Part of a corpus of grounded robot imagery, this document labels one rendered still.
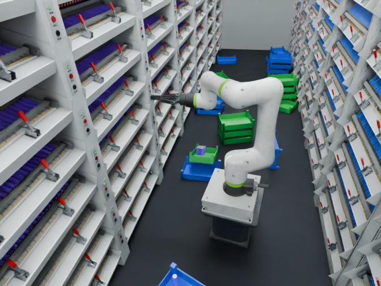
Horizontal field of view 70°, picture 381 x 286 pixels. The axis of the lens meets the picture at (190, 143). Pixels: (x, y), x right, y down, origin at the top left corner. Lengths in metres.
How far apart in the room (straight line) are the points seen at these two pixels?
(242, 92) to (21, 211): 0.96
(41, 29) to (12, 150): 0.39
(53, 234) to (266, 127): 1.06
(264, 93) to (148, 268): 1.20
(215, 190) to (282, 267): 0.60
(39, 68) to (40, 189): 0.41
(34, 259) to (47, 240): 0.07
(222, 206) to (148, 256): 0.59
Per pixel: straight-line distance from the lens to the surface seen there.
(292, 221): 2.07
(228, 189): 1.61
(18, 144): 0.99
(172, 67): 2.43
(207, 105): 1.69
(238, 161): 1.47
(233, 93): 1.26
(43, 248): 1.18
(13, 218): 1.04
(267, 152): 1.52
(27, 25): 1.07
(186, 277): 1.18
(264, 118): 1.41
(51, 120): 1.08
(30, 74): 0.97
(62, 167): 1.16
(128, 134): 1.61
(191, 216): 2.00
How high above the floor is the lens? 1.55
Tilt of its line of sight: 36 degrees down
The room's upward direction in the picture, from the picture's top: 3 degrees counter-clockwise
